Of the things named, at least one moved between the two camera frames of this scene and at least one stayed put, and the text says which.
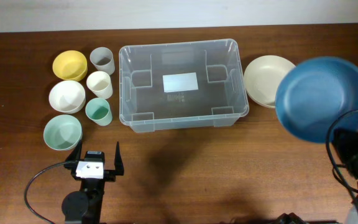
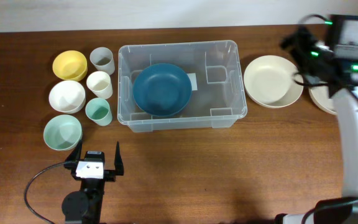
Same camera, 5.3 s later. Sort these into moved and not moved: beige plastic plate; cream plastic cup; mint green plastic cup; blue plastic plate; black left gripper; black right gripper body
Moved: black right gripper body; blue plastic plate
Not moved: beige plastic plate; mint green plastic cup; black left gripper; cream plastic cup
